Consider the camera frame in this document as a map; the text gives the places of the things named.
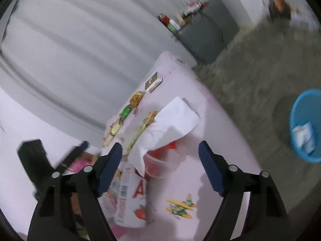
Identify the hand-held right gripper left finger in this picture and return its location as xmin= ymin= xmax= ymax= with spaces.
xmin=27 ymin=143 xmax=123 ymax=241

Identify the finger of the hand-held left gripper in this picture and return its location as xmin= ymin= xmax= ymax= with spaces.
xmin=59 ymin=141 xmax=89 ymax=176

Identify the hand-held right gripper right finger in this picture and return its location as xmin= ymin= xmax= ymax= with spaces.
xmin=198 ymin=141 xmax=289 ymax=241

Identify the white bottle with red cap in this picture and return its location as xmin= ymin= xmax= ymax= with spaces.
xmin=99 ymin=159 xmax=148 ymax=229

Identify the red plastic cup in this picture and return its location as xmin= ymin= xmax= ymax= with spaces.
xmin=144 ymin=142 xmax=181 ymax=179

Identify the white paper tissue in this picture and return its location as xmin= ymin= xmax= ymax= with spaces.
xmin=128 ymin=97 xmax=201 ymax=176

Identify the blue plastic basket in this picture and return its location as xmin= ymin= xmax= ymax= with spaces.
xmin=289 ymin=89 xmax=321 ymax=163

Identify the pink plastic bag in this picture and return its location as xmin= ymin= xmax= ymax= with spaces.
xmin=68 ymin=159 xmax=94 ymax=174

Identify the yellow white candy wrapper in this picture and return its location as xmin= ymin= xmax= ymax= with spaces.
xmin=109 ymin=122 xmax=123 ymax=136

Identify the airplane sticker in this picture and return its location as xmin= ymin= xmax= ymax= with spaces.
xmin=166 ymin=193 xmax=197 ymax=220

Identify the green candy wrapper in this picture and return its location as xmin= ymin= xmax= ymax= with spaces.
xmin=119 ymin=105 xmax=133 ymax=119

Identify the gold green snack wrapper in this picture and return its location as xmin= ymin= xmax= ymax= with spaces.
xmin=142 ymin=110 xmax=158 ymax=127

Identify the gold candy wrapper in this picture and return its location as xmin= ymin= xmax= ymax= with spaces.
xmin=129 ymin=92 xmax=146 ymax=107

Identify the small cigarette box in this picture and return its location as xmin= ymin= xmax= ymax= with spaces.
xmin=144 ymin=71 xmax=163 ymax=93

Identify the white packet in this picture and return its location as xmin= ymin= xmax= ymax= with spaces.
xmin=292 ymin=122 xmax=316 ymax=153

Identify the grey cabinet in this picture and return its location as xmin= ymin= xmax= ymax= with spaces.
xmin=173 ymin=0 xmax=240 ymax=64

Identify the row of small bottles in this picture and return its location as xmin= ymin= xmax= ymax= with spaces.
xmin=157 ymin=1 xmax=210 ymax=32

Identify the white printed box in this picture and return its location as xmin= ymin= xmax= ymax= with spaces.
xmin=288 ymin=5 xmax=320 ymax=32

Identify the brown printed bag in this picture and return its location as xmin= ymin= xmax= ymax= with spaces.
xmin=268 ymin=0 xmax=293 ymax=20

